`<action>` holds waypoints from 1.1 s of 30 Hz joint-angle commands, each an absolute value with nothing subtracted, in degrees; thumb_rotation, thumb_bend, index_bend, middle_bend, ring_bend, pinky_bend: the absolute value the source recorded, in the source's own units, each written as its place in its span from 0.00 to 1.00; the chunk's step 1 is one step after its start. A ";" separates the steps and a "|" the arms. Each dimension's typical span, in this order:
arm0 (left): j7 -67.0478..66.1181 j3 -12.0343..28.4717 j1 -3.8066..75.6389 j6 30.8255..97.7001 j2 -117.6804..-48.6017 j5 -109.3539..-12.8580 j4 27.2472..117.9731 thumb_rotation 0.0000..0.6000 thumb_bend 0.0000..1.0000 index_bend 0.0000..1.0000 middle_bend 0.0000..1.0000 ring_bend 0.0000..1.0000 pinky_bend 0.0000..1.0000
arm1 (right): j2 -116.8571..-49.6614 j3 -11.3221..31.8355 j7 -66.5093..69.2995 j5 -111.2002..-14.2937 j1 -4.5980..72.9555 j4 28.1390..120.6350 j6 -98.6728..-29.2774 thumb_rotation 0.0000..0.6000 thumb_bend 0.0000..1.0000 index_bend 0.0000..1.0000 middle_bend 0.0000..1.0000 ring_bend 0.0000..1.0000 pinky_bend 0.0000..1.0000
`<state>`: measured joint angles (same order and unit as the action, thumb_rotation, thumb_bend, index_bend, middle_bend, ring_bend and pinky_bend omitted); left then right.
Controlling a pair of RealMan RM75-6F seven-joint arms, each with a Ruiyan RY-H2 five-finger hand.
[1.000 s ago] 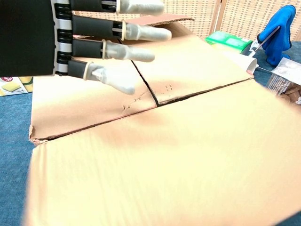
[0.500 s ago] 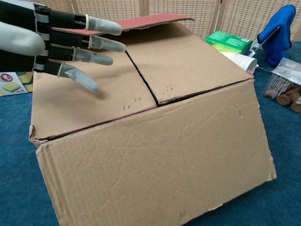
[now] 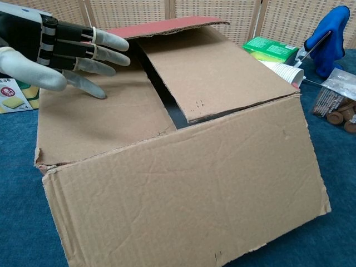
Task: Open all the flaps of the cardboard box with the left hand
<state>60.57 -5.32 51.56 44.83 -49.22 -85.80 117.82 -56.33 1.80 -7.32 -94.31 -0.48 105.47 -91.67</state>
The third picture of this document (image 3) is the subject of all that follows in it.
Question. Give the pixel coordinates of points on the stack of paper cups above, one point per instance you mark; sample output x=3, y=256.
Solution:
x=289, y=73

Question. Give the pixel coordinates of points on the clear bag of brown pieces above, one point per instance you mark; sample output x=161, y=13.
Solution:
x=338, y=103

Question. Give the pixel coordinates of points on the woven folding screen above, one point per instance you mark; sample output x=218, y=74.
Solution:
x=283, y=19

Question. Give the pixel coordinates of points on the blue table cloth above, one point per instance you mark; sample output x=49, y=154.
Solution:
x=16, y=172

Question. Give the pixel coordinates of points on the red cardboard box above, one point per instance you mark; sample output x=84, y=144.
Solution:
x=180, y=180

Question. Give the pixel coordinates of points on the green yellow sponge pack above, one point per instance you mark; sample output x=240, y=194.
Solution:
x=14, y=100

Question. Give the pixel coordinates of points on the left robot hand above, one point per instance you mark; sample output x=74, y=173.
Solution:
x=25, y=33

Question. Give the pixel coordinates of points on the blue oven mitt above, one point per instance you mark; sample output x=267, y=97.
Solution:
x=329, y=47

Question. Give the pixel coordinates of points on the green carton box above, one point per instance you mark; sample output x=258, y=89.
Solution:
x=268, y=48

